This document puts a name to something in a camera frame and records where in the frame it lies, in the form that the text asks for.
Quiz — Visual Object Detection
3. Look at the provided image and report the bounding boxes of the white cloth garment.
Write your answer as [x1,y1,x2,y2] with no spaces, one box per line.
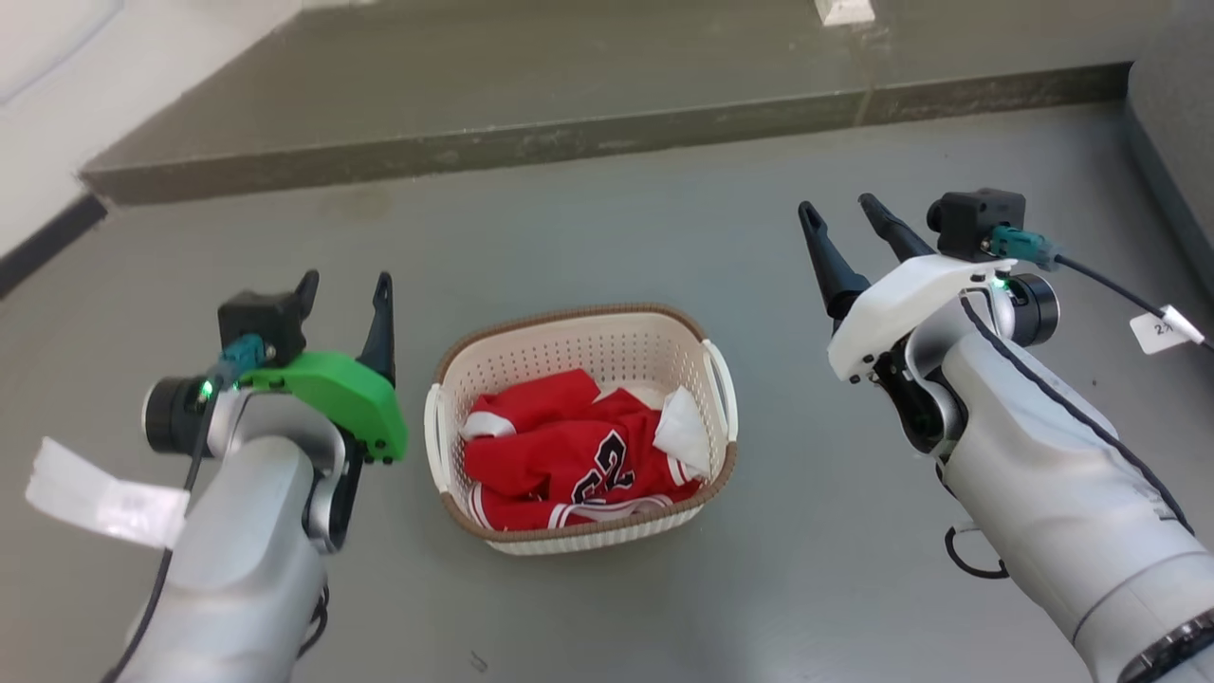
[653,387,712,480]

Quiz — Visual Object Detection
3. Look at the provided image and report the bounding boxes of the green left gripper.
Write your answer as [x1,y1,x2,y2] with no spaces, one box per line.
[242,270,409,464]

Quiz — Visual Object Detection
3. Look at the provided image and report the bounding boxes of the small white printed cable tag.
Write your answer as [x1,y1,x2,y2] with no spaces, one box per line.
[1129,305,1205,356]

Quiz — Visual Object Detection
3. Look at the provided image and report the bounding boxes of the teal right camera connector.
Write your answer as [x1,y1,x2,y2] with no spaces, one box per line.
[986,225,1061,271]

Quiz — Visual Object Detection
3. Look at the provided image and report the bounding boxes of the black wall baseboard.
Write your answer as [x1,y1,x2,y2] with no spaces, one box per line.
[0,194,107,297]

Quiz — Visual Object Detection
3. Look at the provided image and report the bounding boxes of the teal left camera connector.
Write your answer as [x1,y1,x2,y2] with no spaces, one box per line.
[211,334,267,385]

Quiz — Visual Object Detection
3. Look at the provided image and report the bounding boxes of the raised grey concrete step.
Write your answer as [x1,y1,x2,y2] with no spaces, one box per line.
[81,0,1134,205]

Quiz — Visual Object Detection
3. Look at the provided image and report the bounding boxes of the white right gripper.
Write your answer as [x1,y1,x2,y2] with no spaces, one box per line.
[799,194,1014,383]

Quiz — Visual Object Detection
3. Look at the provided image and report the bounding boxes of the grey fabric sofa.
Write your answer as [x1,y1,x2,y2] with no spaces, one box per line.
[1127,0,1214,276]

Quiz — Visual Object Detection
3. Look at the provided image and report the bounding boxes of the black camera cable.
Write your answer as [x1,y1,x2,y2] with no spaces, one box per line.
[100,379,224,683]
[1053,254,1214,354]

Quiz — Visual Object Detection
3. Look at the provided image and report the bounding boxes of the cream perforated plastic laundry basket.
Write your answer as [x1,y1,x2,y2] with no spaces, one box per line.
[424,304,739,556]

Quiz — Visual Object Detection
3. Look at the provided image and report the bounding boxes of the black left camera cable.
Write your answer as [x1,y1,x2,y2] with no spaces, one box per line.
[100,379,224,683]

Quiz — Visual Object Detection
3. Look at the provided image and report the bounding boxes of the black right camera cable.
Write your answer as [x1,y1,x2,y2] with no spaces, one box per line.
[1053,254,1214,354]

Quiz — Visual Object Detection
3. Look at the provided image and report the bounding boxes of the teal camera connector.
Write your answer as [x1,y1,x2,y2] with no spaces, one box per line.
[986,225,1061,271]
[211,334,267,385]

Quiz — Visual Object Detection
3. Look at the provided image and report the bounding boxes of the large white paper cable tag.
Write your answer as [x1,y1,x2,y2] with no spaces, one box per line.
[26,436,191,549]

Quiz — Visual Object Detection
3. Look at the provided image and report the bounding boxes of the red basketball jersey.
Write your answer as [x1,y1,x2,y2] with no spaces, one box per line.
[462,368,703,532]

